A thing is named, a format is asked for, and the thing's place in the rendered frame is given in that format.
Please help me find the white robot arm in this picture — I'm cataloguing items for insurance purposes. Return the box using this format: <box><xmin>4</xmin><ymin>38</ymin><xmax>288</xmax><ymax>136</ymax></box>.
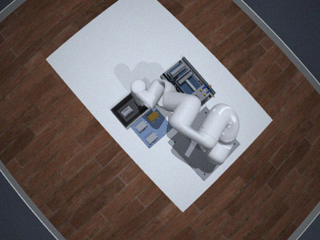
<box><xmin>130</xmin><ymin>77</ymin><xmax>240</xmax><ymax>165</ymax></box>

